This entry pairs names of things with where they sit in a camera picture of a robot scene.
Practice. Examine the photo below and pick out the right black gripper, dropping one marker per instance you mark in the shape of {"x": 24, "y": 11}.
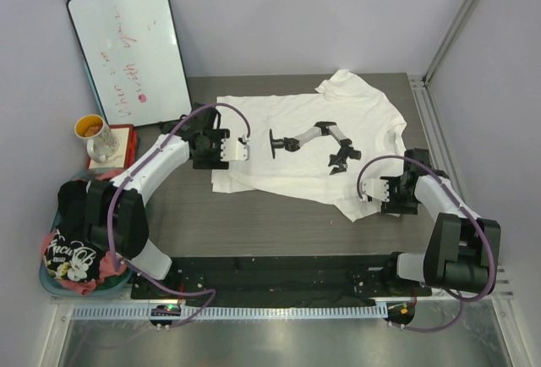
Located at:
{"x": 393, "y": 205}

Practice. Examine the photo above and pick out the teal laundry basket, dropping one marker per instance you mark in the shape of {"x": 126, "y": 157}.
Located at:
{"x": 50, "y": 282}

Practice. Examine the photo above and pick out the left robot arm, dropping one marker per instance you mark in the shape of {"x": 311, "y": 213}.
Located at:
{"x": 115, "y": 217}

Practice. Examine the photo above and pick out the slotted cable duct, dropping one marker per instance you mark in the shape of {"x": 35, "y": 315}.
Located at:
{"x": 172, "y": 312}

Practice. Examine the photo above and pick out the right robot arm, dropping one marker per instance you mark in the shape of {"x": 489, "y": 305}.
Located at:
{"x": 405, "y": 266}

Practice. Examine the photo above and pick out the white dry-erase board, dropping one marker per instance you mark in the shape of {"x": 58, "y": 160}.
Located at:
{"x": 133, "y": 59}

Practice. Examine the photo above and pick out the pink t-shirt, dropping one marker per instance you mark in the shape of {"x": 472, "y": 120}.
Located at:
{"x": 107, "y": 263}

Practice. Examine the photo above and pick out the black floral-print t-shirt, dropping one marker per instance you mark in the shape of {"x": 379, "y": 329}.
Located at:
{"x": 67, "y": 255}

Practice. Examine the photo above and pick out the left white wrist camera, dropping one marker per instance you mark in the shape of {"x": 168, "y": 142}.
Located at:
{"x": 235, "y": 149}

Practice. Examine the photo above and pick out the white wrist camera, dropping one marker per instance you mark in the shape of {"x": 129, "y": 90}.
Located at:
{"x": 235, "y": 149}
{"x": 374, "y": 189}

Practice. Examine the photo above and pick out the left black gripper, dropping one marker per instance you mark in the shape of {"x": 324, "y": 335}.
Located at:
{"x": 210, "y": 157}

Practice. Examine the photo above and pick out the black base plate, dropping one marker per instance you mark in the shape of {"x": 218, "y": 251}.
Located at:
{"x": 282, "y": 281}

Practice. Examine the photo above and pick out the right aluminium frame rail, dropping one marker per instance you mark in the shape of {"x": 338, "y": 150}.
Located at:
{"x": 435, "y": 126}

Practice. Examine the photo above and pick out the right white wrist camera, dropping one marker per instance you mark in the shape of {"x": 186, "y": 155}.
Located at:
{"x": 374, "y": 189}

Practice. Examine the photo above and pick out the white robot-print t-shirt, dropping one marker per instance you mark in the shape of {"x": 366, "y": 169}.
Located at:
{"x": 287, "y": 157}

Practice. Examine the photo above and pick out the yellow-lined floral mug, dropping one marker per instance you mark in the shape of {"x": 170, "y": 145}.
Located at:
{"x": 100, "y": 142}

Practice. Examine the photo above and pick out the right corner aluminium post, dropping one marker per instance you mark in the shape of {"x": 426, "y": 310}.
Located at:
{"x": 453, "y": 32}

